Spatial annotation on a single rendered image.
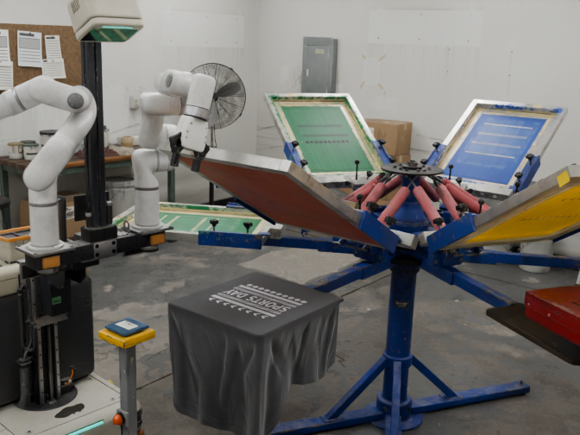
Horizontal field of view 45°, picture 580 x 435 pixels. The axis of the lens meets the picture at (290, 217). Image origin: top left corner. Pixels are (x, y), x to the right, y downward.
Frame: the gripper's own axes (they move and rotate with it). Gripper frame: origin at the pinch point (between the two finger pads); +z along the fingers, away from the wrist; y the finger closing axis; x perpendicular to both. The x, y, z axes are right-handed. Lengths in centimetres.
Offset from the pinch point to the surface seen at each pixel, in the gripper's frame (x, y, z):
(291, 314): 18, -48, 42
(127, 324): -12, -2, 54
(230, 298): -8, -45, 43
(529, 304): 88, -80, 20
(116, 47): -380, -256, -107
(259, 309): 7, -44, 43
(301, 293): 8, -66, 36
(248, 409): 17, -36, 75
